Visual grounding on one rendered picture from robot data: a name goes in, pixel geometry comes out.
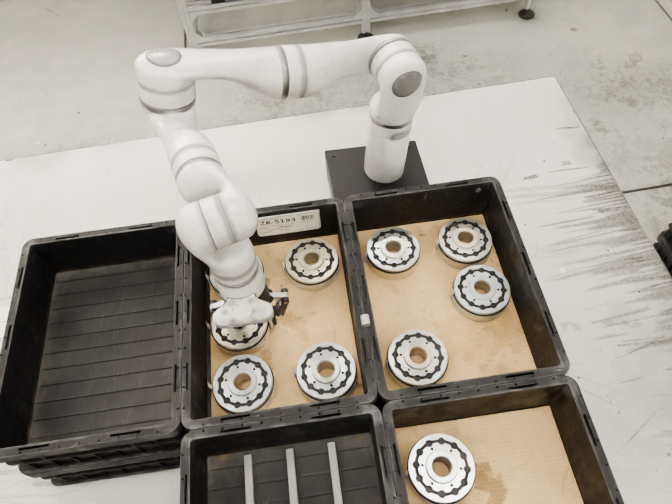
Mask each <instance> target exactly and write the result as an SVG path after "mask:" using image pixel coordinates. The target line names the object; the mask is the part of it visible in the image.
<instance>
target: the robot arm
mask: <svg viewBox="0 0 672 504"><path fill-rule="evenodd" d="M135 74H136V81H137V88H138V95H139V101H140V104H141V107H142V109H143V111H144V113H145V115H146V116H147V118H148V119H149V121H150V123H151V124H152V126H153V127H154V129H155V130H156V132H157V133H158V135H159V137H160V139H161V141H162V143H163V145H164V147H165V150H166V154H167V157H168V161H169V164H170V167H171V170H172V173H173V176H174V179H175V182H176V185H177V188H178V191H179V193H180V195H181V196H182V198H183V199H184V200H185V201H187V202H189V203H190V204H187V205H185V206H184V207H182V208H181V209H180V210H179V212H178V214H177V216H176V221H175V226H176V231H177V234H178V236H179V238H180V240H181V242H182V243H183V244H184V246H185V247H186V248H187V249H188V250H189V251H190V252H191V253H192V254H193V255H194V256H196V257H197V258H198V259H200V260H201V261H203V262H204V263H205V264H206V265H208V266H209V268H210V270H211V272H212V274H213V276H214V280H215V284H216V286H217V288H218V291H219V293H220V295H221V297H222V299H223V301H220V302H218V301H216V300H210V315H211V316H213V322H214V324H215V326H216V327H217V328H220V329H226V328H233V327H238V328H239V329H241V328H243V327H244V326H246V325H252V324H258V323H263V322H267V321H268V324H269V326H270V328H274V325H276V324H277V319H276V316H278V317H282V316H284V314H285V311H286V309H287V306H288V304H289V295H288V289H287V288H283V289H281V291H280V292H273V291H272V290H271V289H269V288H268V285H267V282H266V279H265V276H264V273H263V270H262V267H261V265H260V263H259V261H258V260H257V257H256V254H255V251H254V248H253V245H252V243H251V241H250V239H249V237H251V236H252V235H253V234H254V233H255V231H256V229H257V225H258V215H257V211H256V209H255V207H254V205H253V203H252V202H251V200H250V199H249V198H248V196H247V195H246V194H245V193H244V192H243V191H242V190H241V189H240V188H239V187H238V186H237V185H236V184H235V183H234V182H233V181H232V180H231V179H230V178H229V177H228V175H227V174H226V172H225V170H224V168H223V166H222V163H221V161H220V159H219V156H218V154H217V152H216V150H215V148H214V146H213V144H212V143H211V141H210V140H209V139H208V138H207V137H206V136H205V135H204V134H202V133H201V132H199V130H198V127H197V122H196V114H195V102H196V88H195V81H196V80H206V79H212V80H225V81H229V82H232V83H235V84H237V85H239V86H241V87H243V88H245V89H247V90H249V91H251V92H253V93H255V94H257V95H259V96H261V97H263V98H266V99H269V100H273V101H283V100H292V99H303V98H308V97H312V96H314V95H316V94H318V93H319V92H321V91H322V90H324V89H325V88H326V87H328V86H329V85H330V84H332V83H333V82H334V81H336V80H337V79H339V78H341V77H344V76H348V75H354V74H371V75H373V77H374V79H375V80H376V82H377V84H378V86H379V87H380V91H379V92H377V93H376V94H375V95H374V96H373V97H372V99H371V101H370V106H369V117H368V129H367V140H366V151H365V161H364V170H365V173H366V174H367V176H368V177H369V178H370V179H372V180H374V181H376V182H380V183H391V182H394V181H396V180H398V179H399V178H400V177H401V176H402V174H403V171H404V166H405V161H406V155H407V150H408V144H409V139H410V133H411V128H412V122H413V117H414V114H415V112H416V111H417V109H418V108H419V105H420V102H421V98H422V95H423V91H424V87H425V83H426V77H427V69H426V65H425V63H424V61H423V60H422V58H421V57H420V55H419V54H418V52H417V50H416V49H415V47H414V46H413V44H412V43H411V42H410V41H409V40H408V39H407V38H406V37H405V36H403V35H400V34H384V35H378V36H372V37H367V38H361V39H355V40H349V41H341V42H328V43H317V44H293V45H277V46H268V47H255V48H237V49H208V48H157V49H151V50H148V51H145V52H143V53H141V54H140V55H138V56H137V58H136V60H135ZM273 300H276V305H275V306H273V305H272V304H271V303H272V301H273Z"/></svg>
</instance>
